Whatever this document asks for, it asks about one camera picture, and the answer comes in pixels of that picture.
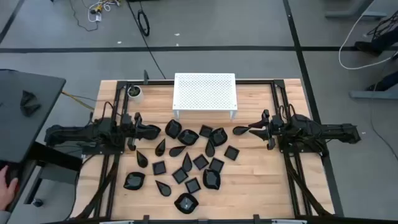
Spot person's leg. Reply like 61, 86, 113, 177
371, 26, 398, 50
377, 70, 398, 90

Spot black cable bundle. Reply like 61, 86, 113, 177
366, 12, 398, 41

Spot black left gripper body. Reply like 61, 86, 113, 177
123, 111, 144, 152

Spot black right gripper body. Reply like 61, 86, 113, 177
260, 109, 283, 151

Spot white power strip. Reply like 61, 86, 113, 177
88, 0, 121, 23

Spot black desk leg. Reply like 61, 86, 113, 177
23, 167, 43, 205

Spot person's hand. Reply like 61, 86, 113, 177
0, 166, 19, 212

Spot white perforated shelf riser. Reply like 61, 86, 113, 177
172, 72, 239, 121

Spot grey desk foot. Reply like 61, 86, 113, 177
349, 90, 398, 100
325, 0, 388, 19

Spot person's shoe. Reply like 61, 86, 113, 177
354, 40, 383, 57
366, 79, 389, 91

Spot black side desk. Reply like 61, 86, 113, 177
0, 68, 67, 164

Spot crumpled black cloth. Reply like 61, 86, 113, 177
20, 90, 42, 118

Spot yellow cable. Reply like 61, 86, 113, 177
61, 90, 95, 111

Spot white floor cable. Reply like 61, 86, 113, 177
338, 0, 398, 70

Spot grey desk base plate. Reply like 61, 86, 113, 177
39, 163, 78, 185

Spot black coiled floor cable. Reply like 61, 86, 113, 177
126, 0, 167, 80

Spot black desk leg beam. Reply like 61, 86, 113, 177
29, 141, 84, 172

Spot white plant pot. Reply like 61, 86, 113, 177
126, 84, 144, 104

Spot thin black floor cable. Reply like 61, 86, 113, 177
68, 0, 100, 32

